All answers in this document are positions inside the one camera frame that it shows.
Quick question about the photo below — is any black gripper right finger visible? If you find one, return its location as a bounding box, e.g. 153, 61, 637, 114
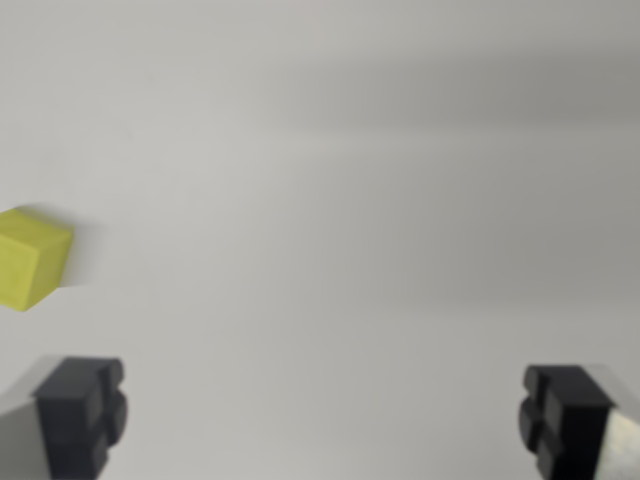
517, 363, 640, 480

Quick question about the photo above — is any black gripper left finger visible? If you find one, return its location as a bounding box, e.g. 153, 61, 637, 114
0, 355, 129, 480

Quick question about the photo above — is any yellow foam cube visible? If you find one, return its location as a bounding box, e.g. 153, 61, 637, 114
0, 206, 75, 313

